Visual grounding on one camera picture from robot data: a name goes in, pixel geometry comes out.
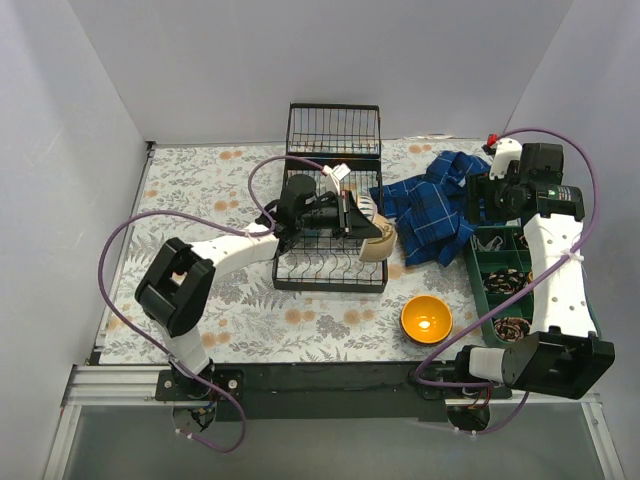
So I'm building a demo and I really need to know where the white ceramic bowl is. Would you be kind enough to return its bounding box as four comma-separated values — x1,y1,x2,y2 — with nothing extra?
359,214,397,262

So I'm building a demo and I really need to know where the white bowl with blue leaves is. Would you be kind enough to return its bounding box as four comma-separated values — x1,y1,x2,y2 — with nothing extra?
356,193,378,222

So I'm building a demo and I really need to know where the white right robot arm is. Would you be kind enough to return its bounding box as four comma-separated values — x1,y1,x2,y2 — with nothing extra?
452,138,615,399

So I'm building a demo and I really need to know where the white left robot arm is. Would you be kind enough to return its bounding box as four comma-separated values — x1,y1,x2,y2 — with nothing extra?
135,174,384,400

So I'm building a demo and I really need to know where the blue plaid shirt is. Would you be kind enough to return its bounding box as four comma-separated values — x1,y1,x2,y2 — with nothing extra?
369,151,490,267

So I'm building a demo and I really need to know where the green compartment tray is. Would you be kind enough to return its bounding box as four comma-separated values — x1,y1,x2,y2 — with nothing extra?
462,224,601,347

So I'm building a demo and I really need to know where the orange ceramic bowl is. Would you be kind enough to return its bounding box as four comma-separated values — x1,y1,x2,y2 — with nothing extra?
399,295,453,346

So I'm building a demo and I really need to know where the floral table mat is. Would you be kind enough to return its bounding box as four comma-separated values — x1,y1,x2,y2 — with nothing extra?
100,144,482,365

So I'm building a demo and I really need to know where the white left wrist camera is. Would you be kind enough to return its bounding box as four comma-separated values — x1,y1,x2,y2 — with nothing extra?
322,163,351,196

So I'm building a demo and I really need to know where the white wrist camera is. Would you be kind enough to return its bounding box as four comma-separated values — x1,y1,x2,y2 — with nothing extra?
482,134,522,180
322,163,351,196

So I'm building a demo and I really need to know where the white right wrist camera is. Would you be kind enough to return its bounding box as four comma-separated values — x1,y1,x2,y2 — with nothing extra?
482,134,522,180

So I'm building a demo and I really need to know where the black wire dish rack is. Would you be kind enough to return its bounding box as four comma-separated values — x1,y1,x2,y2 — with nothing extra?
272,103,388,293

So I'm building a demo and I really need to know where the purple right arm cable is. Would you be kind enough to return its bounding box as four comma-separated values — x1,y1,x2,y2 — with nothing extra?
414,127,600,437

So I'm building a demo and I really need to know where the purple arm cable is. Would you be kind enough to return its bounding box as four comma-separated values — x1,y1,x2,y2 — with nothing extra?
414,127,600,437
97,155,331,454

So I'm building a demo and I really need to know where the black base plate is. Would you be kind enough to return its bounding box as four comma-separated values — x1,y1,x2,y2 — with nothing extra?
153,360,514,424

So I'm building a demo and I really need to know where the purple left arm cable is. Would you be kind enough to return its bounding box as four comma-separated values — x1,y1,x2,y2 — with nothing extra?
97,155,331,454

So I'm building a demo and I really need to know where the aluminium frame rail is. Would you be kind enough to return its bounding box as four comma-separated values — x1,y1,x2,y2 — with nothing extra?
59,363,174,407

